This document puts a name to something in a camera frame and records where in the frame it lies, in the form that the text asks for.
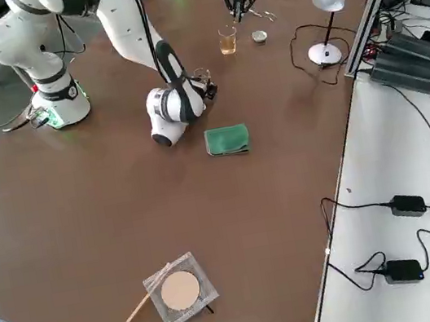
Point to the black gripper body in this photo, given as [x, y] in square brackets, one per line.
[210, 90]

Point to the clear glass beaker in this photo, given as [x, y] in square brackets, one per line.
[202, 75]

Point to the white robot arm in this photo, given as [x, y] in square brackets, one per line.
[46, 65]

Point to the metal crucible tongs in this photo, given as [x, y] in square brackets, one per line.
[267, 15]

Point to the glass beaker with yellow liquid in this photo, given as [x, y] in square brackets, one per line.
[228, 45]

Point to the folded green cloth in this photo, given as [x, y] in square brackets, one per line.
[228, 140]

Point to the black finned power supply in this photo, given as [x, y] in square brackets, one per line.
[407, 73]
[420, 46]

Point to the black power adapter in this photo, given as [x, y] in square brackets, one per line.
[408, 205]
[402, 270]

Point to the thin wooden stick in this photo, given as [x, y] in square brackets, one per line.
[137, 311]

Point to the aluminium frame post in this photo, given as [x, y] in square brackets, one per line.
[371, 6]

